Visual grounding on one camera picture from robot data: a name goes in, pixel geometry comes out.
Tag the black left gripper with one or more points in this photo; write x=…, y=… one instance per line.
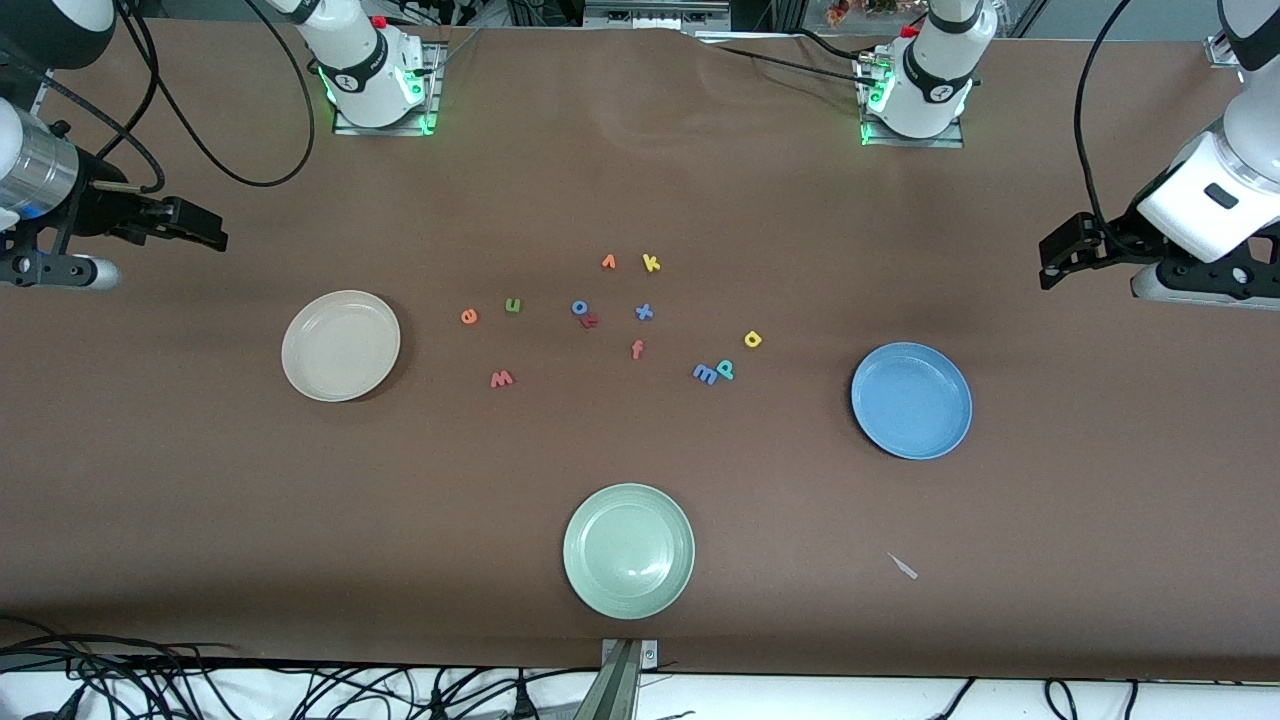
x=1110, y=243

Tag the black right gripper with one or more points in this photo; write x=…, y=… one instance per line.
x=97, y=207

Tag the red foam letter w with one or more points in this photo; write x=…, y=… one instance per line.
x=502, y=379

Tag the teal foam letter p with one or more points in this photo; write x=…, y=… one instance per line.
x=726, y=368

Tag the blue foam letter m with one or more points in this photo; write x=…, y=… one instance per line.
x=705, y=374

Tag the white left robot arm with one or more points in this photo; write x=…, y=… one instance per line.
x=935, y=80

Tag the beige brown plate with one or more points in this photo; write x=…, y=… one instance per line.
x=340, y=346

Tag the blue plate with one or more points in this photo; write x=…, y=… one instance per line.
x=911, y=401

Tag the orange dried flowers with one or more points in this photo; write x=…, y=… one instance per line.
x=850, y=10

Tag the small white paper scrap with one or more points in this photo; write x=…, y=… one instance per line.
x=905, y=568

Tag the brown table cover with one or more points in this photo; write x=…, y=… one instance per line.
x=640, y=450

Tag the grey equipment box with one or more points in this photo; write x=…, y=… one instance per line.
x=655, y=15

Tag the pale green plate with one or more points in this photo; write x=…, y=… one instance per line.
x=629, y=551

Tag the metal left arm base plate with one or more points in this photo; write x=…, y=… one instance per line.
x=915, y=144

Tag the aluminium frame profile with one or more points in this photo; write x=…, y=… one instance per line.
x=1222, y=50
x=40, y=95

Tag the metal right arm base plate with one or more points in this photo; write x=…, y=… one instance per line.
x=390, y=131

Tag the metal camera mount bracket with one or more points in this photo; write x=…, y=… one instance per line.
x=620, y=690

